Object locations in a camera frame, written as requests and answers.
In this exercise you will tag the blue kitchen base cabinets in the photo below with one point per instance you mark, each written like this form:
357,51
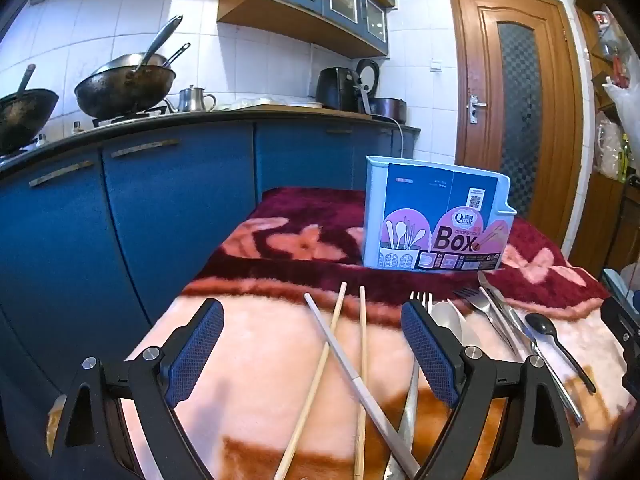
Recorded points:
175,190

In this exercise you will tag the wooden chopstick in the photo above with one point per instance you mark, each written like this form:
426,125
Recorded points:
362,350
320,365

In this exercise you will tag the red and pink floral blanket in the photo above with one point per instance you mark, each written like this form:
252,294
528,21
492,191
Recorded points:
280,330

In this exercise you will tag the white plastic bag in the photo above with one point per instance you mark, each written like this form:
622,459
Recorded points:
625,105

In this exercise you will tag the gas stove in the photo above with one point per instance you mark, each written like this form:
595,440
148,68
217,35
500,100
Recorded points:
115,119

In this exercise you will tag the black air fryer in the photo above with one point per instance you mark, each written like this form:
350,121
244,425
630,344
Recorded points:
337,89

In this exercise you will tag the metal spatula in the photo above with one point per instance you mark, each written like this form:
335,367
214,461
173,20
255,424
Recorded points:
160,40

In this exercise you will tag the wooden door with glass panel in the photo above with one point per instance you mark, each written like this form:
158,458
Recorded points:
517,125

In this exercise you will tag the white chopstick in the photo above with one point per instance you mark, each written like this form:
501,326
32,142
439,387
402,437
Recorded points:
350,370

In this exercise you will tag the white wall switch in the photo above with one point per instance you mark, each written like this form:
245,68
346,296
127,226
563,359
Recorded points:
437,66

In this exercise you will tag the metal spoon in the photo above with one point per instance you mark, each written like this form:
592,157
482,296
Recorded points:
447,322

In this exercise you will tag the metal table knife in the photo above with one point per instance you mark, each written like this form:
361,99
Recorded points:
520,327

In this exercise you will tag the black plastic spoon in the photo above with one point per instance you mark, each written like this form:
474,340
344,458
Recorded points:
542,326

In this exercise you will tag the white cutting board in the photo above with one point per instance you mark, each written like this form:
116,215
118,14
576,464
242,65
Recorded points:
280,105

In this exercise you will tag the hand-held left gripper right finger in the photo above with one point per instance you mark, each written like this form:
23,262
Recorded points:
430,355

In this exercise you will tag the small black wok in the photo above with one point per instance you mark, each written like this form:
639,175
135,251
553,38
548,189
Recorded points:
22,120

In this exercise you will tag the large black wok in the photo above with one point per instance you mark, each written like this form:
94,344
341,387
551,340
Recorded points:
125,90

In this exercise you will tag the light blue utensil box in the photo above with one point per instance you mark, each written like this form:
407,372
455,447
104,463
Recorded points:
430,210

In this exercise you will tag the metal fork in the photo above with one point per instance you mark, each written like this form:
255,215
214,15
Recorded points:
482,305
406,425

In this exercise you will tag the metal kettle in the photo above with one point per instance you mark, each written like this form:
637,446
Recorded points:
192,99

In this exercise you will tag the blue glass-door wall cabinet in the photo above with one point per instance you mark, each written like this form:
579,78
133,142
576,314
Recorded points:
320,0

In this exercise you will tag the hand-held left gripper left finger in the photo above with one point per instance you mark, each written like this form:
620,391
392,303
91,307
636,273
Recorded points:
197,350

